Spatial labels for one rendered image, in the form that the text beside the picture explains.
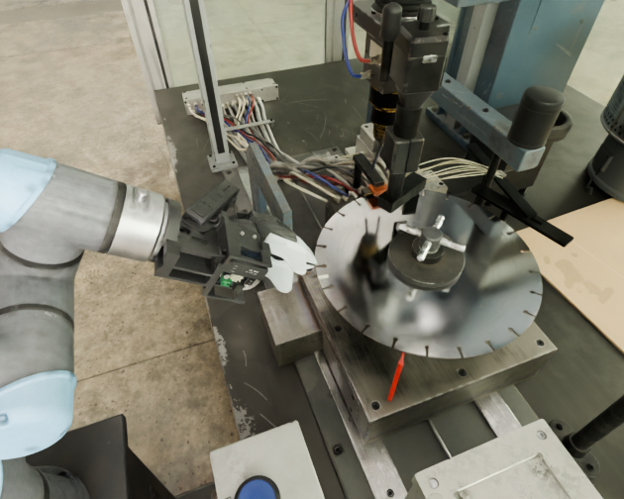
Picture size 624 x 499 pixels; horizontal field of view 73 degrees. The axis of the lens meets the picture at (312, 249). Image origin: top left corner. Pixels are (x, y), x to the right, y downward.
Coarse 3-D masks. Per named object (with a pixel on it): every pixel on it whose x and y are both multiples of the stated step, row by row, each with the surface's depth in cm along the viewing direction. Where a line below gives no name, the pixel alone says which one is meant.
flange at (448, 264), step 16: (400, 240) 64; (416, 240) 62; (400, 256) 62; (416, 256) 61; (432, 256) 60; (448, 256) 62; (464, 256) 62; (400, 272) 60; (416, 272) 60; (432, 272) 60; (448, 272) 60
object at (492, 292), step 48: (432, 192) 74; (336, 240) 66; (384, 240) 66; (480, 240) 66; (336, 288) 59; (384, 288) 59; (432, 288) 59; (480, 288) 59; (528, 288) 59; (384, 336) 54; (432, 336) 54; (480, 336) 54
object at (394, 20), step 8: (384, 8) 43; (392, 8) 42; (400, 8) 42; (384, 16) 43; (392, 16) 43; (400, 16) 43; (384, 24) 43; (392, 24) 43; (384, 32) 44; (392, 32) 44; (384, 40) 45; (392, 40) 44; (384, 48) 45; (392, 48) 45; (384, 56) 46; (384, 64) 47; (384, 72) 47; (384, 80) 48
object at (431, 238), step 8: (440, 216) 62; (400, 224) 61; (440, 224) 61; (408, 232) 61; (416, 232) 60; (424, 232) 59; (432, 232) 59; (440, 232) 59; (424, 240) 59; (432, 240) 58; (440, 240) 59; (448, 240) 59; (424, 248) 58; (432, 248) 59; (456, 248) 58; (464, 248) 58; (424, 256) 57
